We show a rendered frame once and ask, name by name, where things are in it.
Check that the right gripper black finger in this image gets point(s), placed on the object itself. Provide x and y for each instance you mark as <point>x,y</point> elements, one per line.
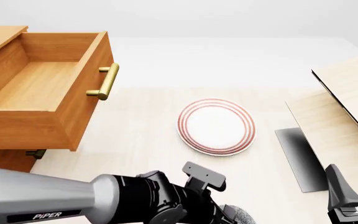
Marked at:
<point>340,191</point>

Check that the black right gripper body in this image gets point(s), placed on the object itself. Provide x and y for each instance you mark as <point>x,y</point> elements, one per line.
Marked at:
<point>353,215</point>

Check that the silver and black left arm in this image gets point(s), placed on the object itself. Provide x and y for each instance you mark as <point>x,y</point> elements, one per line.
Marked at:
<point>42,193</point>

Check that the grey patterned bowl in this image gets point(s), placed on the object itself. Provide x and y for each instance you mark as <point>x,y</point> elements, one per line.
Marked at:
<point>241,215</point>

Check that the open wooden drawer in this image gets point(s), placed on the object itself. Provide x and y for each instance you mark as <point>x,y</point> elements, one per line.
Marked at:
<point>36,81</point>

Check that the closed wooden drawer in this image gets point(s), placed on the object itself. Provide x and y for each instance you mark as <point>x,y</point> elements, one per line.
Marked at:
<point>5,159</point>

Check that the flat grey black plate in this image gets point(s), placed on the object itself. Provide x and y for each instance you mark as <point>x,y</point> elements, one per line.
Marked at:
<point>300,161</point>

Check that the pale wooden panel black edge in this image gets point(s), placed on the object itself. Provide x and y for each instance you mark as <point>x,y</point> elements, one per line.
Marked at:
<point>353,79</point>

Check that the white plate with red rings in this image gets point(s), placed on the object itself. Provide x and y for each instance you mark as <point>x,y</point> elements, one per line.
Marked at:
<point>216,127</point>

